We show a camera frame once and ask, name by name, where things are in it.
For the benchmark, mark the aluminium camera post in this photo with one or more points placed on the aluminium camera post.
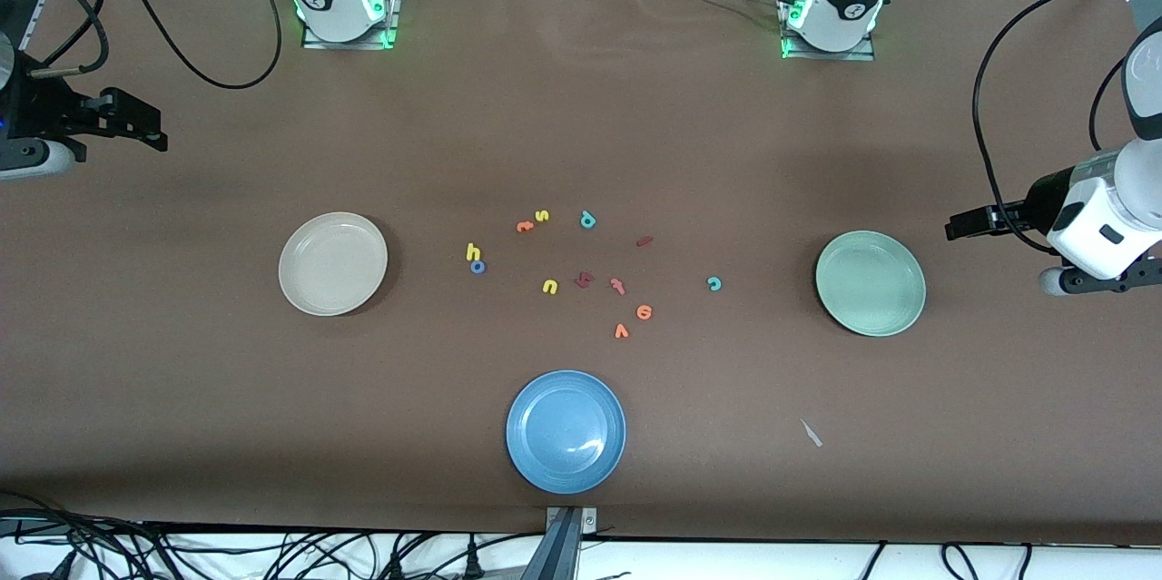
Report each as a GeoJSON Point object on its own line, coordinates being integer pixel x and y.
{"type": "Point", "coordinates": [563, 548]}

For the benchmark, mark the brown table cover sheet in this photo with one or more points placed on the brown table cover sheet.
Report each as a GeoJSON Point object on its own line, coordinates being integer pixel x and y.
{"type": "Point", "coordinates": [581, 108]}

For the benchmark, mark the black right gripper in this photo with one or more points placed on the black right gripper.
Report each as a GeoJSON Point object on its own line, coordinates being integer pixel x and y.
{"type": "Point", "coordinates": [44, 111]}

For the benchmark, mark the teal foam letter p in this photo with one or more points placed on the teal foam letter p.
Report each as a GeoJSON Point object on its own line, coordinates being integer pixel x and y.
{"type": "Point", "coordinates": [586, 219]}

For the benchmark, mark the beige round plate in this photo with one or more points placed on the beige round plate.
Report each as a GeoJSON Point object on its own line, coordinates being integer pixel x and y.
{"type": "Point", "coordinates": [332, 264]}

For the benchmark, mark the white paper scrap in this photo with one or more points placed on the white paper scrap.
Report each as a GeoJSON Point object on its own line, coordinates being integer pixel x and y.
{"type": "Point", "coordinates": [811, 433]}

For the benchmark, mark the dark red foam letter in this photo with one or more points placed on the dark red foam letter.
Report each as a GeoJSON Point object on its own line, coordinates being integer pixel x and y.
{"type": "Point", "coordinates": [584, 280]}

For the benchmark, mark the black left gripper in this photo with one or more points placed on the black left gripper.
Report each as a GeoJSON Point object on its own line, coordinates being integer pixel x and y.
{"type": "Point", "coordinates": [1038, 206]}

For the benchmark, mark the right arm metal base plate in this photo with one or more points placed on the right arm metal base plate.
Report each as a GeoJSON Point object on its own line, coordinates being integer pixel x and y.
{"type": "Point", "coordinates": [390, 31]}

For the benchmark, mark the blue round plate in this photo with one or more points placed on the blue round plate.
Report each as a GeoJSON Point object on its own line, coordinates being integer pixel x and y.
{"type": "Point", "coordinates": [566, 432]}

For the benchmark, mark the aluminium table edge rail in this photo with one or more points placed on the aluminium table edge rail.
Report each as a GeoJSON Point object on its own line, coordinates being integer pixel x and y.
{"type": "Point", "coordinates": [34, 17]}

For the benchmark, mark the pale green round plate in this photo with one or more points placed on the pale green round plate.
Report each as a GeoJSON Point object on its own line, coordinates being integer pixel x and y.
{"type": "Point", "coordinates": [871, 283]}

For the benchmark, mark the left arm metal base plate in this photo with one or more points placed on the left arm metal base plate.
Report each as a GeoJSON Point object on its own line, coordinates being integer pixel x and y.
{"type": "Point", "coordinates": [862, 54]}

